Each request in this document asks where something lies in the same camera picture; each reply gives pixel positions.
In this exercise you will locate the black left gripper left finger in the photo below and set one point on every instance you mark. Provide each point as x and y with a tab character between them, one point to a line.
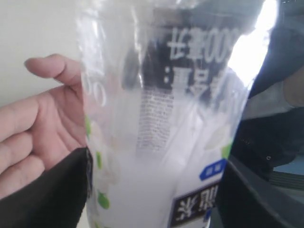
55	200

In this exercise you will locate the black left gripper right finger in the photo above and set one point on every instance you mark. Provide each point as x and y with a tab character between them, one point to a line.
246	201

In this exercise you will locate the clear bottle white tea label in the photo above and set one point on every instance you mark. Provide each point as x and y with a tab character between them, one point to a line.
165	83

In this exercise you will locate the black jacket sleeve forearm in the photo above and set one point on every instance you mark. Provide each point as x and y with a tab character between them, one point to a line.
271	132

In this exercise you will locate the person's open bare hand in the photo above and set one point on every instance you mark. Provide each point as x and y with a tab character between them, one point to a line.
38	132

